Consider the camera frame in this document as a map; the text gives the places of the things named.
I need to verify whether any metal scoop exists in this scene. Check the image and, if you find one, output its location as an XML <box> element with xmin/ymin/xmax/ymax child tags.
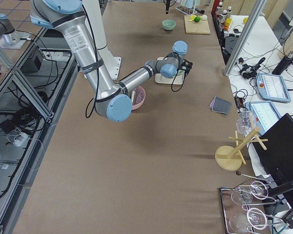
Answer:
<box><xmin>130</xmin><ymin>90</ymin><xmax>137</xmax><ymax>105</ymax></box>

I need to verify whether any green lime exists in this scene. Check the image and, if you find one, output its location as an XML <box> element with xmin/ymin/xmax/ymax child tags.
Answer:
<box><xmin>194</xmin><ymin>16</ymin><xmax>201</xmax><ymax>22</ymax></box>

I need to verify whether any cream rabbit tray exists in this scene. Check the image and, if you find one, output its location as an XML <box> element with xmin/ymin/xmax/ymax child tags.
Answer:
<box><xmin>155</xmin><ymin>73</ymin><xmax>184</xmax><ymax>85</ymax></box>

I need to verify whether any green bowl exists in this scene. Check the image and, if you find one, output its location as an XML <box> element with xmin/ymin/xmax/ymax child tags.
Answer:
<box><xmin>177</xmin><ymin>70</ymin><xmax>185</xmax><ymax>76</ymax></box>
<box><xmin>162</xmin><ymin>19</ymin><xmax>176</xmax><ymax>31</ymax></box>

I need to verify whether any yellow cap bottle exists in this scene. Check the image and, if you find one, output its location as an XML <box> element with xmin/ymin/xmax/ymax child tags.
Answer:
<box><xmin>223</xmin><ymin>17</ymin><xmax>232</xmax><ymax>28</ymax></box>

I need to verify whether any wooden mug tree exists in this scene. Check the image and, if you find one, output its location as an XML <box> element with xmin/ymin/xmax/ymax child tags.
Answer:
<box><xmin>214</xmin><ymin>114</ymin><xmax>269</xmax><ymax>171</ymax></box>

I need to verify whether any black tray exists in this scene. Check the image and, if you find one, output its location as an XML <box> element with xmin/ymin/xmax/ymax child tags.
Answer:
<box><xmin>218</xmin><ymin>186</ymin><xmax>291</xmax><ymax>234</ymax></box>

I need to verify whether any pink bowl with ice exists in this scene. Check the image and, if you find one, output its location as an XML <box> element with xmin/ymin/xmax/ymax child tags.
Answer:
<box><xmin>132</xmin><ymin>86</ymin><xmax>146</xmax><ymax>110</ymax></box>

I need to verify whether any white garlic bulb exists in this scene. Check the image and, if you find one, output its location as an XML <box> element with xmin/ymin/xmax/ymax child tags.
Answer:
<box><xmin>201</xmin><ymin>15</ymin><xmax>208</xmax><ymax>20</ymax></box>

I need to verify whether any grey folded cloth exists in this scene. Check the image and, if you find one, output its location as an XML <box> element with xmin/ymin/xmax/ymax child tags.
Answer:
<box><xmin>209</xmin><ymin>97</ymin><xmax>232</xmax><ymax>115</ymax></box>

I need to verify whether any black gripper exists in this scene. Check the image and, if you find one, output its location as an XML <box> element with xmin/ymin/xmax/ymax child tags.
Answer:
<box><xmin>179</xmin><ymin>59</ymin><xmax>193</xmax><ymax>76</ymax></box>

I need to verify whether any teach pendant tablet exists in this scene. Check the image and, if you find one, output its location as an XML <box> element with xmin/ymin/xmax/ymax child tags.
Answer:
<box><xmin>245</xmin><ymin>101</ymin><xmax>281</xmax><ymax>135</ymax></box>
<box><xmin>256</xmin><ymin>73</ymin><xmax>291</xmax><ymax>103</ymax></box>

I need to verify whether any aluminium frame post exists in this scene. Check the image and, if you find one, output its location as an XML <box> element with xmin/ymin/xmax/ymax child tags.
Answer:
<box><xmin>224</xmin><ymin>0</ymin><xmax>267</xmax><ymax>77</ymax></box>

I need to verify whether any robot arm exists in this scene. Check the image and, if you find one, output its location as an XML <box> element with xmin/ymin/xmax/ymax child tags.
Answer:
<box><xmin>164</xmin><ymin>0</ymin><xmax>171</xmax><ymax>15</ymax></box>
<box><xmin>30</xmin><ymin>0</ymin><xmax>192</xmax><ymax>122</ymax></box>

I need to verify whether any wine glass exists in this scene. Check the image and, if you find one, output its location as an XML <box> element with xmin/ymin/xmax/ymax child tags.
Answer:
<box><xmin>229</xmin><ymin>208</ymin><xmax>268</xmax><ymax>234</ymax></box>
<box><xmin>231</xmin><ymin>180</ymin><xmax>268</xmax><ymax>205</ymax></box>

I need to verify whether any lemon slice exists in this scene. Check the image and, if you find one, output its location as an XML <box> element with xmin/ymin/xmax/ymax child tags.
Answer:
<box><xmin>189</xmin><ymin>15</ymin><xmax>196</xmax><ymax>21</ymax></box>

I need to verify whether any wooden cutting board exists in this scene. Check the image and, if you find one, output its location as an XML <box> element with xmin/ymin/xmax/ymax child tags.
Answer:
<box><xmin>184</xmin><ymin>15</ymin><xmax>210</xmax><ymax>35</ymax></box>

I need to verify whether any black monitor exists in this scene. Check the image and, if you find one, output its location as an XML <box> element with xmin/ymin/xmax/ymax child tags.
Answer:
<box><xmin>253</xmin><ymin>114</ymin><xmax>293</xmax><ymax>210</ymax></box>

